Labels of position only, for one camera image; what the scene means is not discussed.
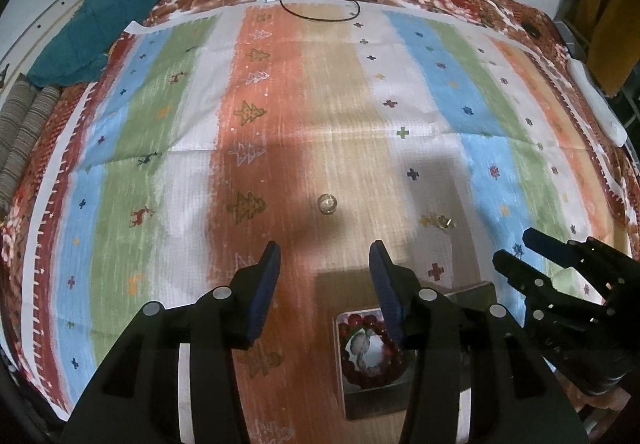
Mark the mustard hanging garment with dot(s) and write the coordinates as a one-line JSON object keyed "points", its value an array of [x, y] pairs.
{"points": [[611, 31]]}

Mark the small gold earrings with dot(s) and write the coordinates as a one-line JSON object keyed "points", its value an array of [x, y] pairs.
{"points": [[444, 222]]}

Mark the grey striped pillow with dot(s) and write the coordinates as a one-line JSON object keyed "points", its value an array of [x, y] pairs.
{"points": [[23, 115]]}

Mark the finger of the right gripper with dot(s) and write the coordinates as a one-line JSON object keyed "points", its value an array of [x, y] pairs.
{"points": [[535, 286], [565, 254]]}

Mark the silver metal tin box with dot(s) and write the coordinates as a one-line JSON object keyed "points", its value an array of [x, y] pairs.
{"points": [[374, 376]]}

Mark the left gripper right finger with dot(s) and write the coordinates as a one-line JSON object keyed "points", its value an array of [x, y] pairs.
{"points": [[515, 397]]}

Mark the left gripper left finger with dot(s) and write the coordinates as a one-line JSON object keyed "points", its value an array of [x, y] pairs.
{"points": [[133, 395]]}

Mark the teal towel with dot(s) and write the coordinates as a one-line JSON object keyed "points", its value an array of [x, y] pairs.
{"points": [[79, 52]]}

